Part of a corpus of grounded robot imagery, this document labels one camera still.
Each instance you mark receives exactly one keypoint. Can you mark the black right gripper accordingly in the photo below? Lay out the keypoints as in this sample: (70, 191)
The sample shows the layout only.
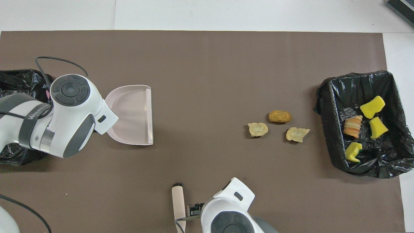
(198, 209)

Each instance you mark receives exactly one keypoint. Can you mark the pink hand brush black bristles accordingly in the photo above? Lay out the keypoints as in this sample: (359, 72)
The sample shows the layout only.
(178, 200)

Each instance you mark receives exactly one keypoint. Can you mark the pink plastic dustpan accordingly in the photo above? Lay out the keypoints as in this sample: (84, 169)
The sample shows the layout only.
(136, 113)

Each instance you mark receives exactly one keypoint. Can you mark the green and yellow sponge piece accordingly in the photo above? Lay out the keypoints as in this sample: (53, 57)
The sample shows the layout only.
(352, 151)

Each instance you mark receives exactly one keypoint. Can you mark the small yellow sponge piece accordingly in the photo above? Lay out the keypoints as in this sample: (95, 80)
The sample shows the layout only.
(377, 127)

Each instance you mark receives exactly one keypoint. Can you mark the large yellow sponge piece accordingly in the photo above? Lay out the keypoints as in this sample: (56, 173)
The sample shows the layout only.
(372, 107)

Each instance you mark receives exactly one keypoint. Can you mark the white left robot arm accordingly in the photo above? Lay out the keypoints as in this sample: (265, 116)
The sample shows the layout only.
(74, 123)

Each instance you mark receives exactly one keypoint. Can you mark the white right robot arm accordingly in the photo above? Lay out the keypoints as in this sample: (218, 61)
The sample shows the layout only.
(233, 207)

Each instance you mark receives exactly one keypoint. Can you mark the open bin with black liner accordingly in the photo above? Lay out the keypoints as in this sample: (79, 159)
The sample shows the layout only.
(336, 136)

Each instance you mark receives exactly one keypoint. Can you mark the bin covered by black bag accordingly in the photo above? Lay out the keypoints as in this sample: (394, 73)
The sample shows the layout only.
(19, 81)

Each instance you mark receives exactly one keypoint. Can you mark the pale crumpled cracker piece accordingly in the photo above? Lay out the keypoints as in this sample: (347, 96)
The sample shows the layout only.
(257, 129)
(297, 134)

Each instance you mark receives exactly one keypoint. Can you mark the brown paper table mat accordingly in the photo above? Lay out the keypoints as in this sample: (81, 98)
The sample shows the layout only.
(207, 51)

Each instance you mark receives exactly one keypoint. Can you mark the dark ribbed device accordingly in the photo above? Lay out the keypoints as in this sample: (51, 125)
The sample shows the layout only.
(402, 9)

